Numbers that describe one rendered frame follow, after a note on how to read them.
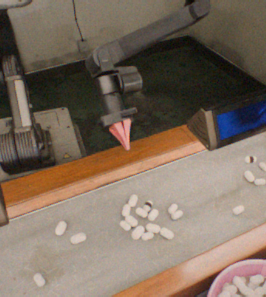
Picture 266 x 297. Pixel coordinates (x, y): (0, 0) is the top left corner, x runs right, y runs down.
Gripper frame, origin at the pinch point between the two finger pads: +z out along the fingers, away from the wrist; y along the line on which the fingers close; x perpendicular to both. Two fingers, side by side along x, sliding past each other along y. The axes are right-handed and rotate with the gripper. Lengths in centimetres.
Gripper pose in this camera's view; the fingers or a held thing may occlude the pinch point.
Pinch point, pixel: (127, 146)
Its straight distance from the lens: 84.2
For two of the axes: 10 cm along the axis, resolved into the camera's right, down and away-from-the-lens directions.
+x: -2.7, 1.4, 9.5
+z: 3.3, 9.4, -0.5
